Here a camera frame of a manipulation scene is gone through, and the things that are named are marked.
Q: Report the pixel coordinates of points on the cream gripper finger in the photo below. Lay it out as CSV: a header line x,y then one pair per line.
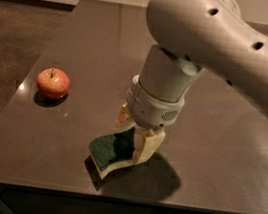
x,y
124,121
146,142

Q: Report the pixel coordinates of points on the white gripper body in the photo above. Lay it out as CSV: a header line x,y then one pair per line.
x,y
151,108

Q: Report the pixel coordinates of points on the green and yellow sponge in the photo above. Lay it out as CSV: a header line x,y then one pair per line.
x,y
112,151

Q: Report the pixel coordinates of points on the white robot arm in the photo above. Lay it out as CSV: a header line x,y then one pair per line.
x,y
191,37

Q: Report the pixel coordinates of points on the red apple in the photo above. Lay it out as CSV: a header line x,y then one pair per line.
x,y
53,83

